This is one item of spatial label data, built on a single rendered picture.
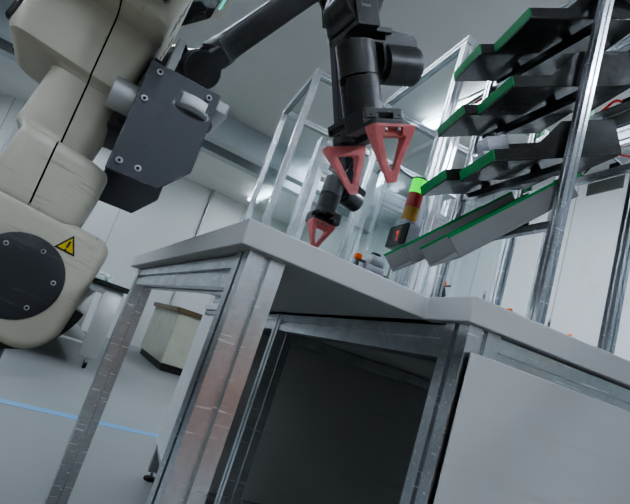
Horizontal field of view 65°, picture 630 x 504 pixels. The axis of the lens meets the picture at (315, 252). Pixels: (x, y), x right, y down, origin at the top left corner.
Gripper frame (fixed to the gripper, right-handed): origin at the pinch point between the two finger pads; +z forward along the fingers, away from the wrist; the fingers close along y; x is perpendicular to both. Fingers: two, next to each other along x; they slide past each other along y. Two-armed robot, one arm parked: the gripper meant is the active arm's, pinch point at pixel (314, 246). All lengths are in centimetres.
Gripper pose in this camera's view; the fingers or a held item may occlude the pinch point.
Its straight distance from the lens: 131.3
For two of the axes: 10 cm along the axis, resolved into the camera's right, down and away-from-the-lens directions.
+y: -3.6, 0.9, 9.3
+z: -3.0, 9.3, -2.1
